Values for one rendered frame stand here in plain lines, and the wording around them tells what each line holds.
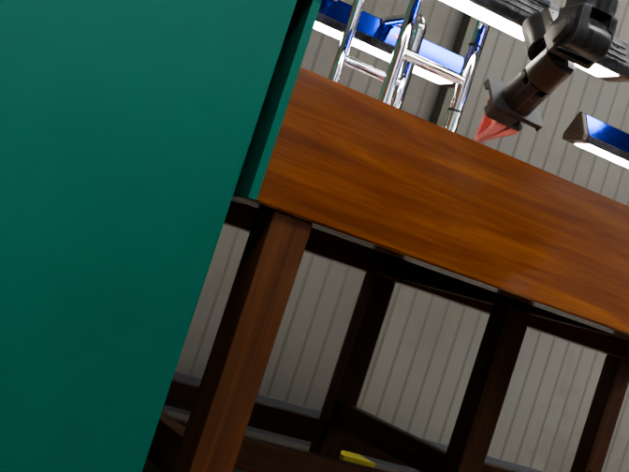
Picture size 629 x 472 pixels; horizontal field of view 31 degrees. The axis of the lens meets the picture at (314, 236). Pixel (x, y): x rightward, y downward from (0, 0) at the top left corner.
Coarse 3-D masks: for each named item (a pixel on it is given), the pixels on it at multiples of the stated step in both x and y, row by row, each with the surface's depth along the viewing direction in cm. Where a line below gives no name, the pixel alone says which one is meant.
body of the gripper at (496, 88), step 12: (492, 84) 176; (504, 84) 178; (516, 84) 173; (528, 84) 172; (492, 96) 174; (504, 96) 175; (516, 96) 173; (528, 96) 173; (540, 96) 172; (492, 108) 173; (504, 108) 174; (516, 108) 174; (528, 108) 174; (528, 120) 176; (540, 120) 178
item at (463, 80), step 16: (416, 0) 206; (544, 0) 199; (416, 16) 207; (400, 32) 207; (480, 32) 213; (400, 48) 206; (480, 48) 214; (400, 64) 206; (416, 64) 208; (432, 64) 209; (464, 64) 213; (384, 80) 207; (448, 80) 212; (464, 80) 213; (384, 96) 206; (464, 96) 213; (448, 112) 213; (448, 128) 212
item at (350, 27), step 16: (336, 0) 243; (352, 16) 228; (400, 16) 242; (352, 32) 228; (416, 32) 235; (416, 48) 235; (336, 64) 228; (352, 64) 229; (336, 80) 228; (400, 80) 234; (400, 96) 234
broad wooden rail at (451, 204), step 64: (320, 128) 148; (384, 128) 152; (320, 192) 148; (384, 192) 153; (448, 192) 157; (512, 192) 162; (576, 192) 167; (448, 256) 158; (512, 256) 163; (576, 256) 168; (576, 320) 183
